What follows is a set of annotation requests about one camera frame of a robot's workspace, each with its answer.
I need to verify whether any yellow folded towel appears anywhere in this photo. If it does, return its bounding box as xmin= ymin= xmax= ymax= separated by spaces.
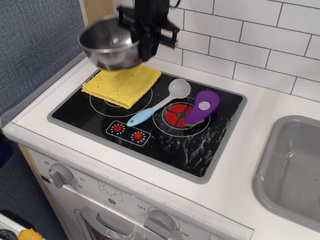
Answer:
xmin=81 ymin=65 xmax=162 ymax=110

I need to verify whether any purple toy eggplant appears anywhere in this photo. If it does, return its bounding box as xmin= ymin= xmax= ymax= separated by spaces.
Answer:
xmin=184 ymin=90 xmax=220 ymax=127

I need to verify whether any black toy stovetop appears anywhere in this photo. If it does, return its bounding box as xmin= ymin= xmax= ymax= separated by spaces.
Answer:
xmin=48 ymin=74 xmax=247 ymax=184

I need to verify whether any yellow black object on floor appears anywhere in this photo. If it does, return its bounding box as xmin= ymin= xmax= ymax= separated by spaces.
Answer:
xmin=0 ymin=228 xmax=43 ymax=240

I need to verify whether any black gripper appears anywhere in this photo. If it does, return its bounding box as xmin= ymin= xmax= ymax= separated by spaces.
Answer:
xmin=116 ymin=0 xmax=180 ymax=62

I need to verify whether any stainless steel bowl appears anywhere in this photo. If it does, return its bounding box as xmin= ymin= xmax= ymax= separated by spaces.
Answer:
xmin=78 ymin=15 xmax=142 ymax=71

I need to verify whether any grey oven knob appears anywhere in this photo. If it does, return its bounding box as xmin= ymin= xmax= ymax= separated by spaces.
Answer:
xmin=49 ymin=163 xmax=74 ymax=189
xmin=143 ymin=210 xmax=176 ymax=240

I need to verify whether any grey left oven knob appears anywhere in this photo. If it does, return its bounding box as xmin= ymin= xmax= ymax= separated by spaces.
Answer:
xmin=49 ymin=163 xmax=74 ymax=189

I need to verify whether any grey sink basin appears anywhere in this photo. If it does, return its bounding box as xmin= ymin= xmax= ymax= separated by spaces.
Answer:
xmin=253 ymin=115 xmax=320 ymax=232

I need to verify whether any white toy oven front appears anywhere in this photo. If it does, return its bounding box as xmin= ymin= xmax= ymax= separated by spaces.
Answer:
xmin=29 ymin=150 xmax=214 ymax=240

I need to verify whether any wooden side post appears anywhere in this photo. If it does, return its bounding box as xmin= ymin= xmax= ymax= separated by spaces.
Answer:
xmin=79 ymin=0 xmax=118 ymax=51

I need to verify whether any grey right oven knob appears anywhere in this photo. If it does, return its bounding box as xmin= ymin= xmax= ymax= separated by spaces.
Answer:
xmin=143 ymin=210 xmax=176 ymax=240

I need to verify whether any white spoon blue handle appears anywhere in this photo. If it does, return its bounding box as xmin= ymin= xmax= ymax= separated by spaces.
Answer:
xmin=126 ymin=78 xmax=191 ymax=127

